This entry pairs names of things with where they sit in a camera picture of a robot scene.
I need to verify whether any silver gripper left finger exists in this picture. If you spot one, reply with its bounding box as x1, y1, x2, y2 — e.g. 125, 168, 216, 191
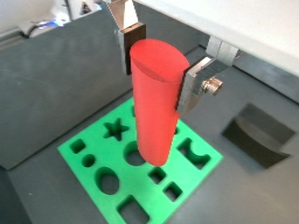
106, 0, 145, 75

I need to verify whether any red oval peg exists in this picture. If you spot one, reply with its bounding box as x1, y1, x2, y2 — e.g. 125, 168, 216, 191
129, 38, 189, 166

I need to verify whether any green shape sorter board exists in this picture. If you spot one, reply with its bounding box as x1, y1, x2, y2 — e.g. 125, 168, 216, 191
58, 100, 221, 224

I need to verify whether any black block holder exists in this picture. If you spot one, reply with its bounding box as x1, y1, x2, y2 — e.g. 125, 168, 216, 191
221, 103, 294, 169

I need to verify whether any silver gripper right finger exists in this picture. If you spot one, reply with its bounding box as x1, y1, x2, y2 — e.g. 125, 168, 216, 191
176, 37, 238, 116

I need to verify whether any white device with blue light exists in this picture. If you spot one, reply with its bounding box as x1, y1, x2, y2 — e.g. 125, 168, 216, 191
0, 0, 101, 42

